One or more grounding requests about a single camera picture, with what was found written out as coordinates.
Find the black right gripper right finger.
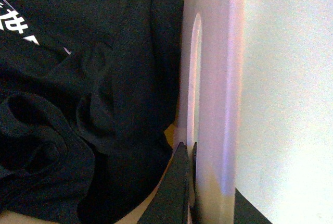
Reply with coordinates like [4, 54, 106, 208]
[191, 142, 272, 224]

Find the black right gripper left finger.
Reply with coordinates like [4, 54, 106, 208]
[138, 142, 190, 224]

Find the beige plastic laundry hamper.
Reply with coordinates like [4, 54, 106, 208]
[118, 0, 241, 223]

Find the black printed t-shirt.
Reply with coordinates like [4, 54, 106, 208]
[1, 0, 183, 223]

